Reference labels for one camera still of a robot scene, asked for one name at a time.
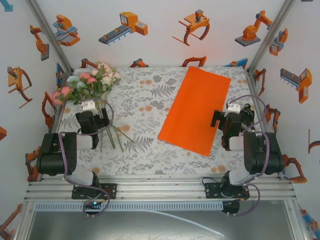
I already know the black ribbon with gold print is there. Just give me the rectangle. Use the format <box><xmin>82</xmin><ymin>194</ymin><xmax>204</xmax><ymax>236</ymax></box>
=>
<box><xmin>239</xmin><ymin>103</ymin><xmax>256</xmax><ymax>127</ymax></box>

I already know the orange wrapping paper sheet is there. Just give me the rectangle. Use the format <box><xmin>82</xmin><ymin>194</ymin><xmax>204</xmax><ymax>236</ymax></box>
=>
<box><xmin>157</xmin><ymin>65</ymin><xmax>232</xmax><ymax>158</ymax></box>

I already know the pink fake rose stem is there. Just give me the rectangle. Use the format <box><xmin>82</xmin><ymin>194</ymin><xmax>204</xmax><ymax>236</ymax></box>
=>
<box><xmin>79</xmin><ymin>71</ymin><xmax>125</xmax><ymax>153</ymax></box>
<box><xmin>51</xmin><ymin>86</ymin><xmax>116</xmax><ymax>150</ymax></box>

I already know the grey floral tablecloth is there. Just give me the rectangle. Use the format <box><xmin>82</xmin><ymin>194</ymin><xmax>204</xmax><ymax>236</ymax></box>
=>
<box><xmin>47</xmin><ymin>66</ymin><xmax>277</xmax><ymax>177</ymax></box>

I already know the small black controller board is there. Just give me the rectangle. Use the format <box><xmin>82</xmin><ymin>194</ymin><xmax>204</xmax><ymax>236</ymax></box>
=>
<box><xmin>221</xmin><ymin>199</ymin><xmax>241</xmax><ymax>217</ymax></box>
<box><xmin>83</xmin><ymin>199</ymin><xmax>106</xmax><ymax>218</ymax></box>

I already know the grey metal base panel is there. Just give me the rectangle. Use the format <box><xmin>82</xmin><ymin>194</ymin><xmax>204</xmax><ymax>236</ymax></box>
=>
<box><xmin>26</xmin><ymin>211</ymin><xmax>295</xmax><ymax>240</ymax></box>

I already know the thin white plastic tube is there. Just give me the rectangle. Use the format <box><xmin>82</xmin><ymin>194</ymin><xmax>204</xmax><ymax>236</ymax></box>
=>
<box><xmin>139</xmin><ymin>209</ymin><xmax>226</xmax><ymax>238</ymax></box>

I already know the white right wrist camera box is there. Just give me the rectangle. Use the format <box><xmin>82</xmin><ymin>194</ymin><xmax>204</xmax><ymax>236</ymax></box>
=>
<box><xmin>224</xmin><ymin>102</ymin><xmax>241</xmax><ymax>116</ymax></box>

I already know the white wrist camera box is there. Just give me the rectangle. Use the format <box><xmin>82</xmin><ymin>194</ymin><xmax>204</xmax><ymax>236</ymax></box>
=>
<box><xmin>80</xmin><ymin>99</ymin><xmax>97</xmax><ymax>112</ymax></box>
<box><xmin>224</xmin><ymin>102</ymin><xmax>241</xmax><ymax>116</ymax></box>

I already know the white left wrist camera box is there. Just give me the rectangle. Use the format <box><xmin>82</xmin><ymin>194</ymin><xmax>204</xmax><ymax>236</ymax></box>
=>
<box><xmin>80</xmin><ymin>99</ymin><xmax>97</xmax><ymax>112</ymax></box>

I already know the aluminium side rail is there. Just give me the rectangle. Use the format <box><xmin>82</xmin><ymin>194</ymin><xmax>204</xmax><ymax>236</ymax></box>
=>
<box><xmin>246</xmin><ymin>69</ymin><xmax>285</xmax><ymax>180</ymax></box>
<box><xmin>37</xmin><ymin>71</ymin><xmax>73</xmax><ymax>181</ymax></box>

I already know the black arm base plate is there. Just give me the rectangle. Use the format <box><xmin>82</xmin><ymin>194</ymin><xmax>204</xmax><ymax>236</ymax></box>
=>
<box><xmin>204</xmin><ymin>182</ymin><xmax>251</xmax><ymax>200</ymax></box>
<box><xmin>71</xmin><ymin>183</ymin><xmax>118</xmax><ymax>200</ymax></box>

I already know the aluminium frame rail with slots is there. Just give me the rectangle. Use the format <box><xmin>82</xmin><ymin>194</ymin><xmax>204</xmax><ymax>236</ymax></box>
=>
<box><xmin>23</xmin><ymin>174</ymin><xmax>297</xmax><ymax>203</ymax></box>

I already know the aluminium corner post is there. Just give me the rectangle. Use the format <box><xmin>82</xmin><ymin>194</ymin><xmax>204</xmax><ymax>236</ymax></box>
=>
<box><xmin>24</xmin><ymin>0</ymin><xmax>75</xmax><ymax>75</ymax></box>
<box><xmin>247</xmin><ymin>0</ymin><xmax>297</xmax><ymax>73</ymax></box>

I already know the white slotted cable duct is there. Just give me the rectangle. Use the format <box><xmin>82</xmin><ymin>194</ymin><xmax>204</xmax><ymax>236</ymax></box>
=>
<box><xmin>33</xmin><ymin>201</ymin><xmax>225</xmax><ymax>213</ymax></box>

